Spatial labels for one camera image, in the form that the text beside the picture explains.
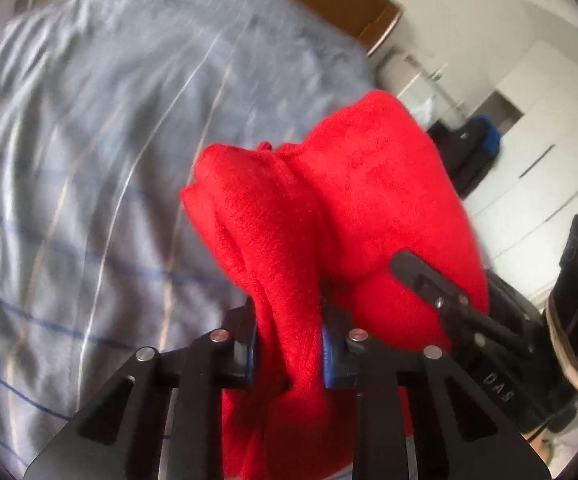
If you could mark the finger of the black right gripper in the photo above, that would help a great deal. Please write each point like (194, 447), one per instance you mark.
(457, 317)

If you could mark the white bedside cabinet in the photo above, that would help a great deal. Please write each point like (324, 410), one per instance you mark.
(400, 74)

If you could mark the black and blue backpack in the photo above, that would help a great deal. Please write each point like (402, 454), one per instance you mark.
(467, 153)

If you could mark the grey plaid duvet cover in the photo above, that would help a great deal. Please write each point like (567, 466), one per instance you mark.
(105, 106)

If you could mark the red knit sweater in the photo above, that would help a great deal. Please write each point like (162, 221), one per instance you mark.
(298, 226)

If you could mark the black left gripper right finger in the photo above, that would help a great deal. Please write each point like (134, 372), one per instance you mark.
(418, 414)

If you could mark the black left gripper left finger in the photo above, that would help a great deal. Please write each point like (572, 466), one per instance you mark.
(157, 412)

